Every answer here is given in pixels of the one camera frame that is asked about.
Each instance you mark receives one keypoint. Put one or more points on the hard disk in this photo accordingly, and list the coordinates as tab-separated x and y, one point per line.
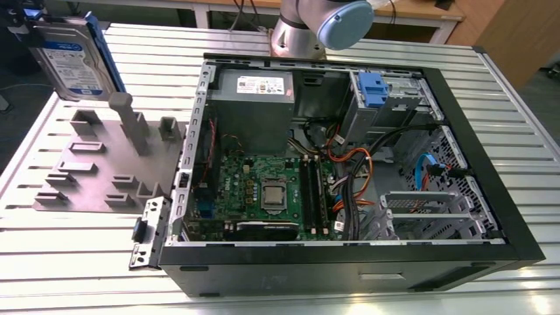
73	65

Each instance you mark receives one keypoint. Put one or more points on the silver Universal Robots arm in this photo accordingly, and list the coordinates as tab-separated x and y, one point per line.
298	36

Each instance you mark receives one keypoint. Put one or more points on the metal disk bay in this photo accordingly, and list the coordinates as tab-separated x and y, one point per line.
421	216

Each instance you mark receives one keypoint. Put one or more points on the grey parts rack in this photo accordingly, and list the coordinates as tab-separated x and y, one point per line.
110	164

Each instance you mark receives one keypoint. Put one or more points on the grey power supply unit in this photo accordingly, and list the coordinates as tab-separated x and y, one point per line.
254	124

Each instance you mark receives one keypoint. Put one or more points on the blue video port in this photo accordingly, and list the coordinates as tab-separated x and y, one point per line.
139	229

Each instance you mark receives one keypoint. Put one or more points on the green motherboard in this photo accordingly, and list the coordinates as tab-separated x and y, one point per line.
233	197

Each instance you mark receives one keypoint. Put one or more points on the black CPU socket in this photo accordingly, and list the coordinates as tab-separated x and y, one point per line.
273	181

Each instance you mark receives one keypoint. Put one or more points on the silver CPU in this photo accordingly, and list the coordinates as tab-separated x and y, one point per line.
274	197

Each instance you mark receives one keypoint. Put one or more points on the black graphics card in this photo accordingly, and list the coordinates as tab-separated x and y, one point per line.
263	229

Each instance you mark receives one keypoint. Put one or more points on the metal drive cage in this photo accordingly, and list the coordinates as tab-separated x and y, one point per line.
363	124

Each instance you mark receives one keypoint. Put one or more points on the wooden desk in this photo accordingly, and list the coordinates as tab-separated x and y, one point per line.
421	13

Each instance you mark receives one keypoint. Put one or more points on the black open PC case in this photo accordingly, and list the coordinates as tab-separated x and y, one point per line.
306	269

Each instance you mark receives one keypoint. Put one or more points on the wooden cabinet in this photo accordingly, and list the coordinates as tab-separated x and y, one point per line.
517	39

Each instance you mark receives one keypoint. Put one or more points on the white table frame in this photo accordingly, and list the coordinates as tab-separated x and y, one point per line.
201	18

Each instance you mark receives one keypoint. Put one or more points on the metal rear bracket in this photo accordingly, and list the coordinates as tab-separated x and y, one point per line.
154	210

